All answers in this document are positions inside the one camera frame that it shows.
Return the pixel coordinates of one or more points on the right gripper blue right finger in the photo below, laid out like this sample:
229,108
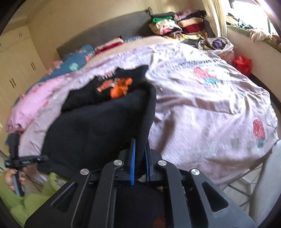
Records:
147,159

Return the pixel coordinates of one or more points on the lilac strawberry print duvet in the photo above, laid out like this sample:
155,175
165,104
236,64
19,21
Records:
207,115

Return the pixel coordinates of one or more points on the red patterned pillow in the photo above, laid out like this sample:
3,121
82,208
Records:
109,45

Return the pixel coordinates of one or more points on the cream curtain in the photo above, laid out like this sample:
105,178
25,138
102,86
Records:
216,16

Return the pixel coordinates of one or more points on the cream wardrobe with handles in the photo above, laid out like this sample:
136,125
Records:
21,67

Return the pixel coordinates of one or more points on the red plastic bag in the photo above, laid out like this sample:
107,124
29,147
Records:
243,64

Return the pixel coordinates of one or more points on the window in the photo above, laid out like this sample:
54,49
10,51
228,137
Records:
249,15

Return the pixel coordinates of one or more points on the pile of folded clothes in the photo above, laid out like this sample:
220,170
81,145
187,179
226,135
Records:
188,26

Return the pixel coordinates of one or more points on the person's left hand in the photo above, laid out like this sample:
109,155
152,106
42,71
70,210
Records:
13,180

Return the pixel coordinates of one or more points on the floral bag with purple cloth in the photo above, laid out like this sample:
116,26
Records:
219,46

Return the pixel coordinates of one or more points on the teal floral pillow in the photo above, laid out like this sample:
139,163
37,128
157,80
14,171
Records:
70,63

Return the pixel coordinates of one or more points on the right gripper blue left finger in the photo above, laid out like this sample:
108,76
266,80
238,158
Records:
132,161

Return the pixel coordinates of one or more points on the pink quilt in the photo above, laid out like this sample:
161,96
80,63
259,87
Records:
32,104

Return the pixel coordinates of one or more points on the clothes on window sill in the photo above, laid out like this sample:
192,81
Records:
254,34

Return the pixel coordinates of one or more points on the black sweatshirt with orange cuffs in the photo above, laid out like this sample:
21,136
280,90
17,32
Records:
99,121

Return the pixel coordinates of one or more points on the grey padded headboard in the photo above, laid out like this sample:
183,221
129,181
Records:
125,26

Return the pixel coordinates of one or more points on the green sleeve forearm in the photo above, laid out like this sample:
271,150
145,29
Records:
22,208

